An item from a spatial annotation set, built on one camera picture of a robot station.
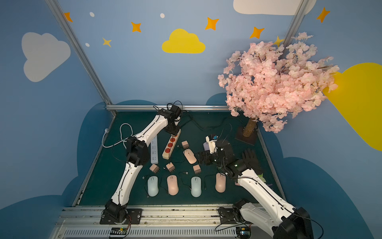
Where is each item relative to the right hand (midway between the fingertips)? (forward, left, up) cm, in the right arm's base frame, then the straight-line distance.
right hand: (203, 151), depth 79 cm
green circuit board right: (-33, -22, -21) cm, 45 cm away
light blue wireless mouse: (-14, +3, -15) cm, 21 cm away
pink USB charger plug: (-4, +3, -15) cm, 16 cm away
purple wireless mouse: (+14, -2, -16) cm, 21 cm away
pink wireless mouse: (-11, -11, -16) cm, 22 cm away
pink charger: (+14, +12, -16) cm, 25 cm away
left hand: (+22, +21, -10) cm, 31 cm away
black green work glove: (+8, -31, -17) cm, 36 cm away
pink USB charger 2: (-3, +19, -16) cm, 25 cm away
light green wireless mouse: (-15, +28, -15) cm, 35 cm away
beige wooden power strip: (+18, +21, -16) cm, 32 cm away
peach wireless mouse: (+5, +8, -16) cm, 19 cm away
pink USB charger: (-5, +29, -15) cm, 33 cm away
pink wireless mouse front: (-14, +17, -16) cm, 27 cm away
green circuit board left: (-37, +41, -19) cm, 58 cm away
